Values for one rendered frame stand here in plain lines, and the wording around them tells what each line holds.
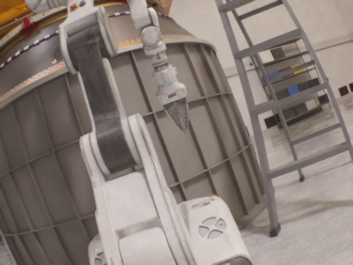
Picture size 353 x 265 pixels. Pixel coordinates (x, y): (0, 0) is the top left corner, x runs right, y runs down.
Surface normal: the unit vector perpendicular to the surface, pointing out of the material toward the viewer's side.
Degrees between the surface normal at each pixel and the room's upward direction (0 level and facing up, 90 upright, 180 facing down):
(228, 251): 38
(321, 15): 90
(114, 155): 110
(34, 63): 62
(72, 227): 90
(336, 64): 90
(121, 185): 44
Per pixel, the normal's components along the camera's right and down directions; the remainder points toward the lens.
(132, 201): -0.24, -0.69
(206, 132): 0.66, -0.26
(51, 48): -0.09, -0.47
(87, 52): -0.01, -0.10
